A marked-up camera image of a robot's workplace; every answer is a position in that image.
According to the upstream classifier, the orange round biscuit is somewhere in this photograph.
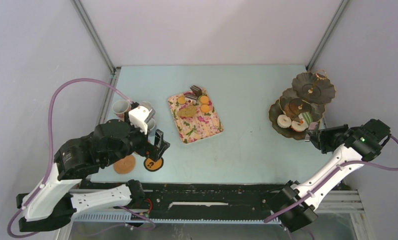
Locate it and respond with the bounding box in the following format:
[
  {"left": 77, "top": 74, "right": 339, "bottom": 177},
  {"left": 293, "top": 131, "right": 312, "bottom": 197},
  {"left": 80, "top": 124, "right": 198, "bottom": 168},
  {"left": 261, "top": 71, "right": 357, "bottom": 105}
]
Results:
[
  {"left": 199, "top": 95, "right": 210, "bottom": 105},
  {"left": 200, "top": 104, "right": 210, "bottom": 113}
]

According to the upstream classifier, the white donut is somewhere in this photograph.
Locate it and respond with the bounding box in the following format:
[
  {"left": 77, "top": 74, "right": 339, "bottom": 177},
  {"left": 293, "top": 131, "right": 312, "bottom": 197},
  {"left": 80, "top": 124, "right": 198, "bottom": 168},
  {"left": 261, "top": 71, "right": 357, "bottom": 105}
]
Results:
[
  {"left": 290, "top": 120, "right": 309, "bottom": 132},
  {"left": 277, "top": 114, "right": 292, "bottom": 129}
]

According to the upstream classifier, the small yellow cookie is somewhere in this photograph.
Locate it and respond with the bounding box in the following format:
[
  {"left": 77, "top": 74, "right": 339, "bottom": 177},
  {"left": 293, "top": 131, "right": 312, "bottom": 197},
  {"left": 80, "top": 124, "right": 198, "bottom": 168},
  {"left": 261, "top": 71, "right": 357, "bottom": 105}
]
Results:
[{"left": 177, "top": 96, "right": 186, "bottom": 105}]

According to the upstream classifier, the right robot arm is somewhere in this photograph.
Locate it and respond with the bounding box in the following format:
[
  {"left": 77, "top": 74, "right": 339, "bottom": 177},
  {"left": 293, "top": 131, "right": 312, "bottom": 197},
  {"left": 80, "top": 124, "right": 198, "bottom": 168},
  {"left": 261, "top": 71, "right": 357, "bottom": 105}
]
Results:
[{"left": 263, "top": 119, "right": 391, "bottom": 232}]

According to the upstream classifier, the brown oval cookie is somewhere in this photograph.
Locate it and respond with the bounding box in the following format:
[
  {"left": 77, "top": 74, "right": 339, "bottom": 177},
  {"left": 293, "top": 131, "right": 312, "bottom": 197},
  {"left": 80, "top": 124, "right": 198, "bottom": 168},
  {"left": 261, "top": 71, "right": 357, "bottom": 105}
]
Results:
[{"left": 177, "top": 105, "right": 197, "bottom": 118}]

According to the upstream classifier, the green striped cake slice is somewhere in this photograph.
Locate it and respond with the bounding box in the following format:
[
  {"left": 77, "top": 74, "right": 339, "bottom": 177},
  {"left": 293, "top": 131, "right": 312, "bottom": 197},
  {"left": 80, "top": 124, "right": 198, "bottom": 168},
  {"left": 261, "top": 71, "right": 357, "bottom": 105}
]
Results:
[{"left": 299, "top": 112, "right": 313, "bottom": 125}]

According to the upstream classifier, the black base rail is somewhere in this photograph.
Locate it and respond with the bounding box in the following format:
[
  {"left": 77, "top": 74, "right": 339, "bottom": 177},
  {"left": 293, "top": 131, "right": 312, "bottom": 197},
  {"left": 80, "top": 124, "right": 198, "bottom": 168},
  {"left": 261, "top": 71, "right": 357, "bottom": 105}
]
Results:
[{"left": 76, "top": 181, "right": 348, "bottom": 222}]

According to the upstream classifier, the striped chocolate cake slice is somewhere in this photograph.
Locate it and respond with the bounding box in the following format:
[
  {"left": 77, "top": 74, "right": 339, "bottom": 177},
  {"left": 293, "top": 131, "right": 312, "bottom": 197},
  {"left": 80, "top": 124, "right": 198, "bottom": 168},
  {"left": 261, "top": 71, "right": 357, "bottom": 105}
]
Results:
[{"left": 184, "top": 93, "right": 198, "bottom": 102}]

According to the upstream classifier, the blue grey mug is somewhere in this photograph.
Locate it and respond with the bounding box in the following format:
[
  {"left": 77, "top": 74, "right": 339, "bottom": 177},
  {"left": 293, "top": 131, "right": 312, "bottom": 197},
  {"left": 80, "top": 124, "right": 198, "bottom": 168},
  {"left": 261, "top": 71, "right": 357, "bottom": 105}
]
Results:
[{"left": 147, "top": 118, "right": 157, "bottom": 137}]

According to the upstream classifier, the lower wooden round coaster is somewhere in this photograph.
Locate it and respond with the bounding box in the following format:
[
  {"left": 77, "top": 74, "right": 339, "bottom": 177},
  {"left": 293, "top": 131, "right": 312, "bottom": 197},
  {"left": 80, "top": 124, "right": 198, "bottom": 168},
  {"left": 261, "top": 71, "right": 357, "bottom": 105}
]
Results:
[{"left": 113, "top": 155, "right": 136, "bottom": 175}]

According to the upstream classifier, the orange round biscuit lower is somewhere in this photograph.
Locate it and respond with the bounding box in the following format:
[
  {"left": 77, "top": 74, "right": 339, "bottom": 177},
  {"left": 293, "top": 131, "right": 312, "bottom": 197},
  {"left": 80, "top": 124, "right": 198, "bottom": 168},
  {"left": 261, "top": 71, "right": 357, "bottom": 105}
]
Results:
[{"left": 200, "top": 104, "right": 210, "bottom": 113}]

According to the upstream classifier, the three tier black cake stand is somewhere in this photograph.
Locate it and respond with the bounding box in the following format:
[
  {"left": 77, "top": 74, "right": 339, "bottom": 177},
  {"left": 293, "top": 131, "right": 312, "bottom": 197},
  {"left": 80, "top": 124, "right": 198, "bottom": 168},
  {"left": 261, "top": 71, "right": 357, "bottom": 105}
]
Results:
[{"left": 268, "top": 69, "right": 336, "bottom": 141}]

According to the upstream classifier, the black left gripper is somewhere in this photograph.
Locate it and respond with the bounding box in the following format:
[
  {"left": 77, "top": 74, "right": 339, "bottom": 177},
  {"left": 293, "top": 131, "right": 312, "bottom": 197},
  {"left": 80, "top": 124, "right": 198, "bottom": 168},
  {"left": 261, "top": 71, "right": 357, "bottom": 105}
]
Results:
[{"left": 104, "top": 111, "right": 171, "bottom": 166}]

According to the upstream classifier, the floral rectangular tray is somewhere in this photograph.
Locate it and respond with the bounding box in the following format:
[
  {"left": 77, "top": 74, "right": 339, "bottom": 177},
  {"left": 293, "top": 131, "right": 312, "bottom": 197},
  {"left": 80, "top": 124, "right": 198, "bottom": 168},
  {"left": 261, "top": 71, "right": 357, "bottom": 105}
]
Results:
[{"left": 167, "top": 86, "right": 224, "bottom": 144}]

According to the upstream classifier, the small pink cup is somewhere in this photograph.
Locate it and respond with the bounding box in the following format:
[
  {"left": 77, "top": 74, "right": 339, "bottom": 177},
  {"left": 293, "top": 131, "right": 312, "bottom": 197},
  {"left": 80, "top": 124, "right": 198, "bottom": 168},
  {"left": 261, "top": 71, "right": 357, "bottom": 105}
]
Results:
[{"left": 140, "top": 101, "right": 153, "bottom": 111}]

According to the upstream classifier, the orange round biscuit upper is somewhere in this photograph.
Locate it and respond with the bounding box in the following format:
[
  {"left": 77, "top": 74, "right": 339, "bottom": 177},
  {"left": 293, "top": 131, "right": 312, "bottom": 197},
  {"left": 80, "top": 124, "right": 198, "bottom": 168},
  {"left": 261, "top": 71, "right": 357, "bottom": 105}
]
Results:
[{"left": 199, "top": 95, "right": 210, "bottom": 105}]

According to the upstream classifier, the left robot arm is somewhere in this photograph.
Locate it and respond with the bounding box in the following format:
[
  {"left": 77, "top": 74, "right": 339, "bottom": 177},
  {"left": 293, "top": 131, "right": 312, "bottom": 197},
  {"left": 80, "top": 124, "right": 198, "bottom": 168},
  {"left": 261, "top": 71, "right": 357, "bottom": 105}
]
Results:
[{"left": 16, "top": 119, "right": 170, "bottom": 232}]

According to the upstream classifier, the orange question mark coaster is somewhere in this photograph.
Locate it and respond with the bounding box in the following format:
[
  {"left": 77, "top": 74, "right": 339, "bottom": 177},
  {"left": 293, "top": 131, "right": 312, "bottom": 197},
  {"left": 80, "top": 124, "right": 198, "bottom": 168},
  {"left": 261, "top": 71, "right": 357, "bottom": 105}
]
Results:
[{"left": 143, "top": 158, "right": 164, "bottom": 172}]

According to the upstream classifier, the chocolate cake piece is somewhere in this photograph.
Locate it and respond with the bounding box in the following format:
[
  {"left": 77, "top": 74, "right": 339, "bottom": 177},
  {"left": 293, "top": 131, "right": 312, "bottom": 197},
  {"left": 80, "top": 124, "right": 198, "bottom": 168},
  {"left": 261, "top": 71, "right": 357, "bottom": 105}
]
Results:
[{"left": 190, "top": 85, "right": 203, "bottom": 97}]

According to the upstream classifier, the pink mug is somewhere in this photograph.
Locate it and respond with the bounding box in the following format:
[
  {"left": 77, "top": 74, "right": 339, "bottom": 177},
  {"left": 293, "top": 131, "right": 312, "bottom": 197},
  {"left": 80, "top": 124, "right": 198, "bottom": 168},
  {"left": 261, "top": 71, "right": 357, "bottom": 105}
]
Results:
[{"left": 112, "top": 99, "right": 131, "bottom": 121}]

